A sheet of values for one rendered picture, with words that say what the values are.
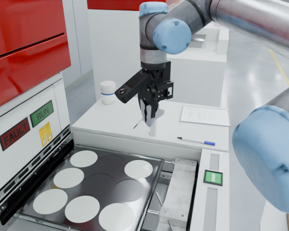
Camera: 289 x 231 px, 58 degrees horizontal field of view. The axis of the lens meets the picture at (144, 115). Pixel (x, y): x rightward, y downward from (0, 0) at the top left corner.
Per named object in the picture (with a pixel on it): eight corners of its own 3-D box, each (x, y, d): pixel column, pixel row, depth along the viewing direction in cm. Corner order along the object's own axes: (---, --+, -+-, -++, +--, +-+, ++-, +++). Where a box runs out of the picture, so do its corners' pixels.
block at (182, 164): (173, 168, 96) (174, 162, 94) (175, 162, 98) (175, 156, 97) (195, 172, 94) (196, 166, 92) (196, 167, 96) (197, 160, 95)
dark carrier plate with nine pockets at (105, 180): (19, 213, 76) (18, 212, 76) (77, 147, 105) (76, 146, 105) (130, 243, 68) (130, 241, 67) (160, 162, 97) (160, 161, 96)
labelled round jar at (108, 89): (99, 103, 124) (97, 85, 120) (105, 97, 130) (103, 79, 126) (113, 105, 123) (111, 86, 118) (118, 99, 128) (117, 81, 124)
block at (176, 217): (158, 222, 75) (158, 214, 74) (161, 212, 78) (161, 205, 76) (186, 228, 73) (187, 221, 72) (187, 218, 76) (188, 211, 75)
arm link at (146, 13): (144, 5, 61) (134, 1, 68) (144, 52, 66) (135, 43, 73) (175, 4, 63) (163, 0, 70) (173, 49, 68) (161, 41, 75)
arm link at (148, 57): (149, 52, 67) (133, 45, 73) (149, 68, 69) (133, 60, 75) (172, 47, 70) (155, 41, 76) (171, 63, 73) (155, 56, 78)
